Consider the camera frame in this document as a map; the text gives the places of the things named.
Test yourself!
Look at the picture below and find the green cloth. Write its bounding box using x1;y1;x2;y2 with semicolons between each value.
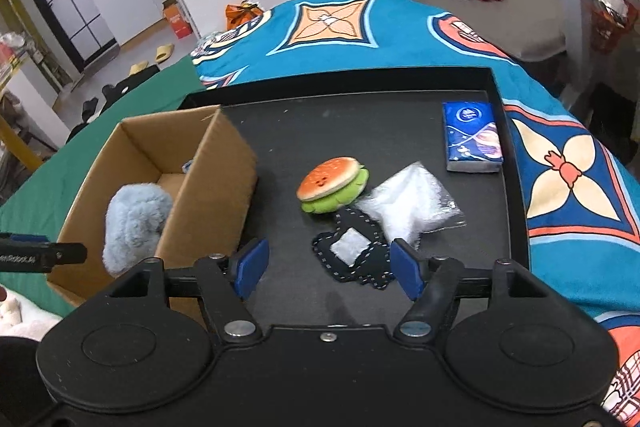
0;56;207;314

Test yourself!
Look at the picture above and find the burger plush toy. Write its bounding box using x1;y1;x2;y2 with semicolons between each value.
296;157;370;216

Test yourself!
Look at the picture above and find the black stitched fabric pouch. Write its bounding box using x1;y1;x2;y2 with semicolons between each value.
312;207;402;291

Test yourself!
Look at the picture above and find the blue tissue pack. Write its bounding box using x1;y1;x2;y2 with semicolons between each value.
442;101;505;173

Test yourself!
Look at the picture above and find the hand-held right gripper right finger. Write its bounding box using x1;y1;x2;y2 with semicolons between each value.
390;238;548;343

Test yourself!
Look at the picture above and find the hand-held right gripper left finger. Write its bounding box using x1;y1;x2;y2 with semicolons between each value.
100;237;271;343

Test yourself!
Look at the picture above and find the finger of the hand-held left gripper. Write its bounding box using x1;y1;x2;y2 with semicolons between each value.
0;233;89;267

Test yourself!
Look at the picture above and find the orange bag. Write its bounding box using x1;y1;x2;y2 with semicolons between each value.
225;0;264;28

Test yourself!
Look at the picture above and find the black tray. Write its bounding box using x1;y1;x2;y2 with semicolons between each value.
178;66;532;295

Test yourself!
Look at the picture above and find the blue patterned blanket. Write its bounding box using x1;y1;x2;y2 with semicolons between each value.
192;0;640;427

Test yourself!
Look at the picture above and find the white cloth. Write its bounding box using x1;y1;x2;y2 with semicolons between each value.
0;297;64;344

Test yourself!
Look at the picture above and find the red carton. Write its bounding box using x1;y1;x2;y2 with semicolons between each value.
162;2;194;40

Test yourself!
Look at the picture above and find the yellow table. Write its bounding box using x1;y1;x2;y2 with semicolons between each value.
0;114;47;170

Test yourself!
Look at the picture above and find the red storage basket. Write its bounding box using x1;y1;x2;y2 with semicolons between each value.
590;0;637;56

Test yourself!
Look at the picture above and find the grey-blue fluffy plush toy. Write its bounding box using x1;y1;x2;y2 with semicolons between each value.
102;184;174;278

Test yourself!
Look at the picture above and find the clear bag of white filling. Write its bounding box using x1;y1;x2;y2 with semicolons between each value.
360;162;467;249

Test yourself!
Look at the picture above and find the black stool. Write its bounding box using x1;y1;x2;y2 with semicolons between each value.
107;67;159;103

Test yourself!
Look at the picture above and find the brown cardboard box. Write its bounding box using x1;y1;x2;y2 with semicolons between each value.
47;105;259;310

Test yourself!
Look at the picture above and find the grey bench cushion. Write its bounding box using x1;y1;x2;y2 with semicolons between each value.
400;0;569;64

